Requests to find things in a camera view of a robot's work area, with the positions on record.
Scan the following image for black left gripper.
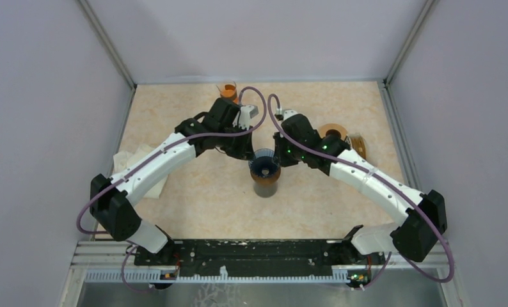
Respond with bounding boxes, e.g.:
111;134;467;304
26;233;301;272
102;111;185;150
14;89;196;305
218;123;257;162

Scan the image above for blue glass dripper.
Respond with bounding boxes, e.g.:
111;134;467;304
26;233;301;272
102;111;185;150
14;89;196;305
248;148;280;175

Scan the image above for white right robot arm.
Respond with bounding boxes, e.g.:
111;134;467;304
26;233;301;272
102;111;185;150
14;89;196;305
273;110;447;264

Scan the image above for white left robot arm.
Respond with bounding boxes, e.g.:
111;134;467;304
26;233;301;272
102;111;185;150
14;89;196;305
89;98;258;265

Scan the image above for coffee filter box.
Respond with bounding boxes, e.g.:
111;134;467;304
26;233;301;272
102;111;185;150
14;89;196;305
347;134;367;159

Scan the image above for orange glass flask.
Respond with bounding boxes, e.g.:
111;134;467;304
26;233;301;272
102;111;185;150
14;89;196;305
216;81;239;104

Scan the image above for white cloth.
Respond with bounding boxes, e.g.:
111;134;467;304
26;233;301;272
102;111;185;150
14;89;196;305
113;143;169;200

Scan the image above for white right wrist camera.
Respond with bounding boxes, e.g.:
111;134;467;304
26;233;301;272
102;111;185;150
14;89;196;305
274;108;299;122

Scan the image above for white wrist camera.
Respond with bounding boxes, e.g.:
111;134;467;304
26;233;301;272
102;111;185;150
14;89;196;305
274;108;299;122
234;104;258;130

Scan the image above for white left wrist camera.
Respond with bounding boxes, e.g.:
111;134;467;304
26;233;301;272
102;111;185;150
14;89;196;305
234;104;258;130

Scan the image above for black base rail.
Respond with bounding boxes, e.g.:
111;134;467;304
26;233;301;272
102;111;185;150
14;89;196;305
72;238;408;284

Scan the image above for left aluminium frame post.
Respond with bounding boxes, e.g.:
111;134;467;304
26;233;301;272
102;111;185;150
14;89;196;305
75;0;137;90

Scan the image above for aluminium corner frame post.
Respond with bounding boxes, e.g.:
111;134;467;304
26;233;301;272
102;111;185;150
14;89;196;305
384;0;439;88

